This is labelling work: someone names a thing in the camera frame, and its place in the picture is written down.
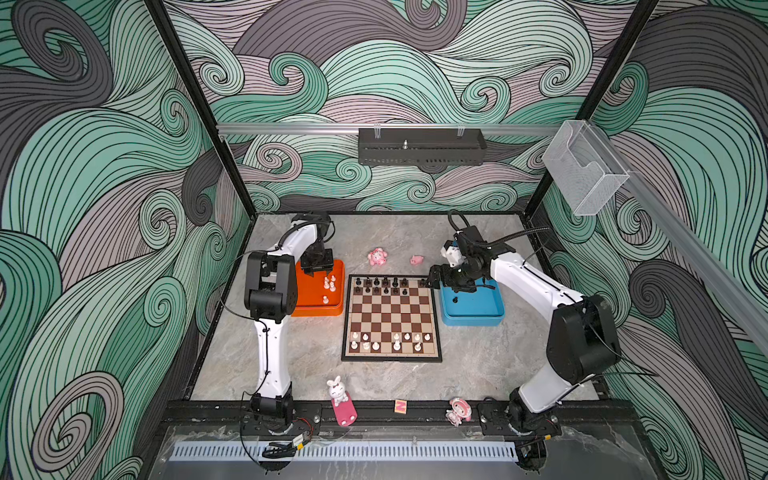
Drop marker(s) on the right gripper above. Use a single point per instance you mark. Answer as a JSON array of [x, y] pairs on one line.
[[447, 279]]

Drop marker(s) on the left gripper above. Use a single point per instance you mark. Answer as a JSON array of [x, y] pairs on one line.
[[326, 265]]

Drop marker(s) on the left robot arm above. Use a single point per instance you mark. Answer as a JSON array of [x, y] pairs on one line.
[[270, 297]]

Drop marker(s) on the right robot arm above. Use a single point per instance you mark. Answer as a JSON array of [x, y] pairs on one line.
[[582, 340]]

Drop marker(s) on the chess board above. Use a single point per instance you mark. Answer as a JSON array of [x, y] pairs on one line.
[[390, 319]]

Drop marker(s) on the blue plastic tray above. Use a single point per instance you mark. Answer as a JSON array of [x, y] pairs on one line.
[[483, 307]]

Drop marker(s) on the orange plastic tray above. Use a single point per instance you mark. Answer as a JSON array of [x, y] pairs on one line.
[[321, 294]]

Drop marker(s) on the pink kitty toy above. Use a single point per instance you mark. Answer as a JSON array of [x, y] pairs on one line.
[[377, 257]]

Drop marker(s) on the pink haired doll figure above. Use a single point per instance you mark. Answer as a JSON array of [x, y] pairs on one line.
[[459, 412]]

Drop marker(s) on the white rabbit figure pink base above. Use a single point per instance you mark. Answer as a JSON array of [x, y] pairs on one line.
[[342, 404]]

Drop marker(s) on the wooden letter block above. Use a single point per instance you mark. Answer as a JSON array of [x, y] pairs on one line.
[[400, 407]]

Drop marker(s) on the black wall shelf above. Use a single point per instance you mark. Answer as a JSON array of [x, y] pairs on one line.
[[431, 149]]

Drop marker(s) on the clear acrylic wall box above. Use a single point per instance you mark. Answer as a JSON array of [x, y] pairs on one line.
[[585, 166]]

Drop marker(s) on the white slotted cable duct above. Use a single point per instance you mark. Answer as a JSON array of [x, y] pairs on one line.
[[397, 451]]

